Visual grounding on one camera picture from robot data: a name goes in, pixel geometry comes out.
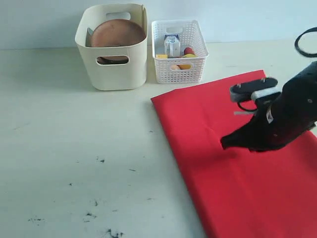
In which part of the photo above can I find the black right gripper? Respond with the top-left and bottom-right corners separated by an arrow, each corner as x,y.
220,94 -> 317,153

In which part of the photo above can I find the red table cloth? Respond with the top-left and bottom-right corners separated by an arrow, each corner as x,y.
152,70 -> 317,238

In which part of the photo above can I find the yellow lemon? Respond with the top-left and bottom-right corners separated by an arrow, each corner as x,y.
178,54 -> 196,70

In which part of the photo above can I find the brown egg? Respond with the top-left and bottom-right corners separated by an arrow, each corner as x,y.
170,64 -> 180,70

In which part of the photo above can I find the red sausage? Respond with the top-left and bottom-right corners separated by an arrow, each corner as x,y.
184,47 -> 195,55

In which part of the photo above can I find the yellow cheese wedge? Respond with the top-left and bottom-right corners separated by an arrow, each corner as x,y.
156,54 -> 168,59

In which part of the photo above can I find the blue white milk carton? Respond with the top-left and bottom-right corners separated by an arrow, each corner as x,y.
164,34 -> 180,58

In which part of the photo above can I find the wooden chopstick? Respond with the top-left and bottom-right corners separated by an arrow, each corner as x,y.
141,5 -> 145,29

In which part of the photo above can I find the brown wooden plate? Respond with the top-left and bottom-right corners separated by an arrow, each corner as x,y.
91,19 -> 146,48

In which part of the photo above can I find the dark wooden spoon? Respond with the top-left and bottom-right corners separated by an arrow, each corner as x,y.
96,57 -> 129,65

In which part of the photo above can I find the steel table knife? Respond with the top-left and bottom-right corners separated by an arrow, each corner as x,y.
85,27 -> 93,47

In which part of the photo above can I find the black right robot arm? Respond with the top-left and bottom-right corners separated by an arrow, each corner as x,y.
220,61 -> 317,152

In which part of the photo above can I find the small white perforated basket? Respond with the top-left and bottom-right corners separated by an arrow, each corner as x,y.
151,20 -> 209,84

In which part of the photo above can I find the large cream plastic bin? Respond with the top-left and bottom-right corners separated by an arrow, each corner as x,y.
75,3 -> 148,91

